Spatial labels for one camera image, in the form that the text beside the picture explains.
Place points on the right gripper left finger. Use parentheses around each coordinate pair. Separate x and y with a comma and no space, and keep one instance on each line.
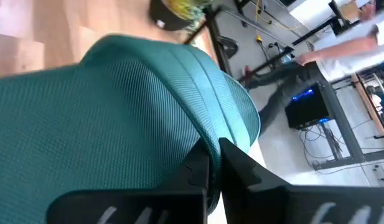
(148,208)

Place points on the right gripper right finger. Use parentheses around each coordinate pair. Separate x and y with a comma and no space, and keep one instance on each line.
(272,205)

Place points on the teal rubber slide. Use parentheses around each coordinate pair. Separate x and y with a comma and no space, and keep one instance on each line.
(101,124)

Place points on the black computer tower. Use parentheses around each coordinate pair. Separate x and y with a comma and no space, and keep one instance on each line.
(303,109)

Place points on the grey desk with wooden top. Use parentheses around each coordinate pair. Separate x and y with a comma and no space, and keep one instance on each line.
(342,124)

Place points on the person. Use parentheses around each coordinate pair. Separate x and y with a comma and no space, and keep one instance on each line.
(344,49)

